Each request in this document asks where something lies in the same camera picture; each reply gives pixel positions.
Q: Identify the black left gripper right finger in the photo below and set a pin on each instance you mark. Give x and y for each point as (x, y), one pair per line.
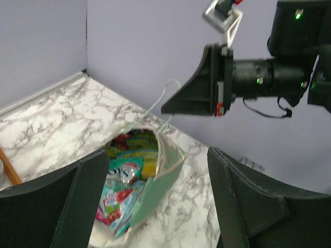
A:
(255, 210)

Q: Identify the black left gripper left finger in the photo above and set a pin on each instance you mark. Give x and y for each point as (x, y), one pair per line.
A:
(57, 209)

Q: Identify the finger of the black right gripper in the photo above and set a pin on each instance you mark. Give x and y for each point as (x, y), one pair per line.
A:
(196, 96)

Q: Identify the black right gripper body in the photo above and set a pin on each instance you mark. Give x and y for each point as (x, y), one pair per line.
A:
(281, 77)

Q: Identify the teal snack packet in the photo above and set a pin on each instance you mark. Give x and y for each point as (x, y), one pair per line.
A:
(125, 170)

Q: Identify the green patterned paper bag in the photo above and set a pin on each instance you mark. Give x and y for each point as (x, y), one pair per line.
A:
(123, 208)

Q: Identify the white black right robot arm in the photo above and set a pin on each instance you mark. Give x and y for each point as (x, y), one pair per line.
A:
(299, 45)

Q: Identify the orange wooden tiered rack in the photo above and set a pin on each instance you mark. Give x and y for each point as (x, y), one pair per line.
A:
(9, 170)

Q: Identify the yellow green snack packets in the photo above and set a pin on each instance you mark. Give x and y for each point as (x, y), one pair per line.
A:
(138, 143)

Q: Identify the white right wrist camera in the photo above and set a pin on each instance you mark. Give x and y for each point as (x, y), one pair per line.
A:
(226, 19)

